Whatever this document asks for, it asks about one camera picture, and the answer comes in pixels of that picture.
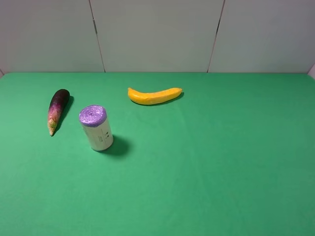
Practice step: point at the purple eggplant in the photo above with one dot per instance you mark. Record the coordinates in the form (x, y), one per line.
(57, 105)

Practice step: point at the yellow banana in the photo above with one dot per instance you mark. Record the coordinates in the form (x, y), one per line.
(152, 98)

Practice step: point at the purple garbage bag roll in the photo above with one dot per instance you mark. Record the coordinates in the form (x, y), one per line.
(95, 123)

